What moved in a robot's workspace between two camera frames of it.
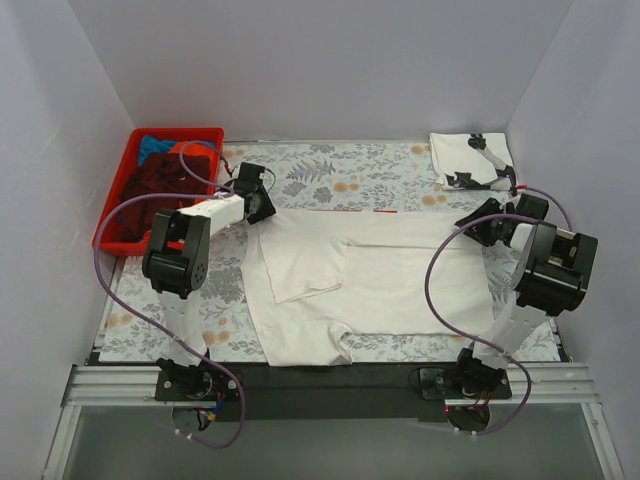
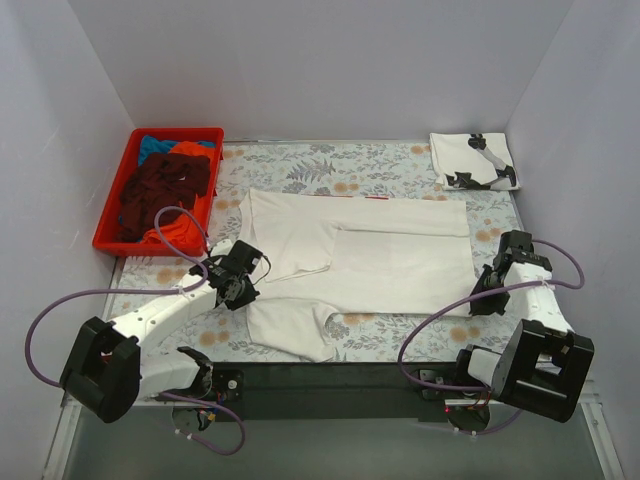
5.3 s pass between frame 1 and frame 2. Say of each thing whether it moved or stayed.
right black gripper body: moved
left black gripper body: moved
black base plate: stayed
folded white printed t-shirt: stayed
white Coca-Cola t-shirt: stayed
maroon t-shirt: stayed
